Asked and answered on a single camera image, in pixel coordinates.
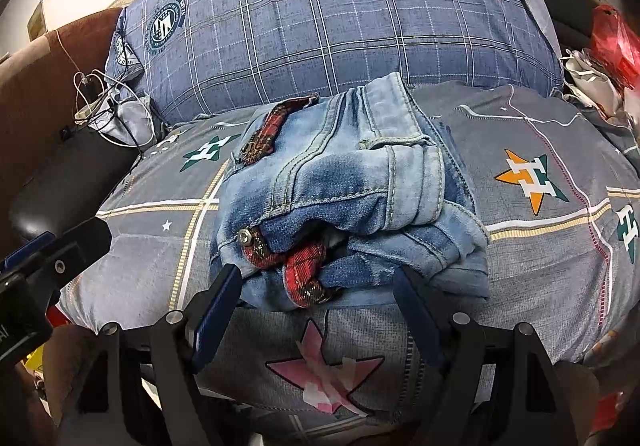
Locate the white power strip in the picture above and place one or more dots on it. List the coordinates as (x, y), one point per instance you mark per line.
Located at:
(87, 112)

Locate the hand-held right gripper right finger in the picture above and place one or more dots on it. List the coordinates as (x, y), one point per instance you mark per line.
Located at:
(420, 321)

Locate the grey cloth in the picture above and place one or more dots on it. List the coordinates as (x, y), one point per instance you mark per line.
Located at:
(136, 116)

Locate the brown velvet headboard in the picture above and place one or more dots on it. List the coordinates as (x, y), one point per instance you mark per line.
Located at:
(45, 76)

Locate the blue denim pants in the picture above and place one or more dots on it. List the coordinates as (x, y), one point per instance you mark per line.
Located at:
(340, 186)

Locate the white crumpled cloth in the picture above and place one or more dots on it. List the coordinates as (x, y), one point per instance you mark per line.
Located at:
(590, 81)

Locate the grey star-print bed sheet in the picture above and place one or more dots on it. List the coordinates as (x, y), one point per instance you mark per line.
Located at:
(540, 251)

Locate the blue plaid pillow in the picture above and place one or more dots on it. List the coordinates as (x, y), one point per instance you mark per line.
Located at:
(325, 16)

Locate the black leather cushion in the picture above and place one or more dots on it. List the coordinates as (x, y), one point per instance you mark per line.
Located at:
(65, 186)

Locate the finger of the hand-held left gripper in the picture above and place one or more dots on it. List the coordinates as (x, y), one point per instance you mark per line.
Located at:
(25, 248)
(65, 256)

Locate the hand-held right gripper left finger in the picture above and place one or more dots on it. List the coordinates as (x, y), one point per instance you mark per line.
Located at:
(217, 321)

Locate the red plastic bag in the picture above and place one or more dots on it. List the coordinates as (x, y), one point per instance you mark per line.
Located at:
(612, 41)

